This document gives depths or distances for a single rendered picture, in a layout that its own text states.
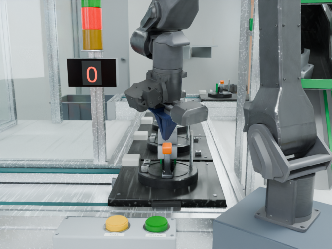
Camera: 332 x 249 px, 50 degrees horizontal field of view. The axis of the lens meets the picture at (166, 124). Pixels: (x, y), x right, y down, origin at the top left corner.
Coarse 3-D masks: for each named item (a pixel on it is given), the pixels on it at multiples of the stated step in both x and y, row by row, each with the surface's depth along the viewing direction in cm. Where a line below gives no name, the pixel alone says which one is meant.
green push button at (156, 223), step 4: (152, 216) 65; (156, 216) 65; (160, 216) 65; (148, 220) 63; (152, 220) 63; (156, 220) 63; (160, 220) 63; (164, 220) 63; (148, 224) 62; (152, 224) 62; (156, 224) 62; (160, 224) 62; (164, 224) 62; (148, 228) 62; (152, 228) 61; (156, 228) 61; (160, 228) 61; (164, 228) 62
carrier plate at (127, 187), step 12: (132, 168) 90; (204, 168) 90; (120, 180) 82; (132, 180) 82; (204, 180) 82; (216, 180) 82; (120, 192) 76; (132, 192) 76; (144, 192) 76; (156, 192) 76; (168, 192) 76; (180, 192) 76; (192, 192) 76; (204, 192) 76; (216, 192) 76; (108, 204) 73; (120, 204) 73; (132, 204) 73; (144, 204) 73; (192, 204) 72; (204, 204) 72; (216, 204) 72
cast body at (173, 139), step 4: (176, 128) 83; (160, 132) 80; (172, 132) 80; (176, 132) 80; (160, 136) 80; (172, 136) 80; (176, 136) 80; (160, 140) 80; (164, 140) 80; (168, 140) 80; (172, 140) 80; (176, 140) 80; (160, 144) 80; (172, 144) 80; (176, 144) 81; (160, 148) 79; (172, 148) 79; (176, 148) 79; (160, 152) 80; (172, 152) 79; (176, 152) 79; (160, 156) 80; (172, 156) 80; (176, 156) 80
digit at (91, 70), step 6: (84, 66) 88; (90, 66) 88; (96, 66) 88; (84, 72) 88; (90, 72) 88; (96, 72) 88; (84, 78) 89; (90, 78) 89; (96, 78) 89; (84, 84) 89; (90, 84) 89; (96, 84) 89
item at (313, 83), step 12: (312, 12) 88; (324, 12) 82; (312, 24) 90; (324, 24) 81; (312, 36) 89; (324, 36) 80; (312, 48) 84; (324, 48) 80; (312, 60) 79; (324, 60) 79; (324, 72) 75; (312, 84) 70; (324, 84) 69
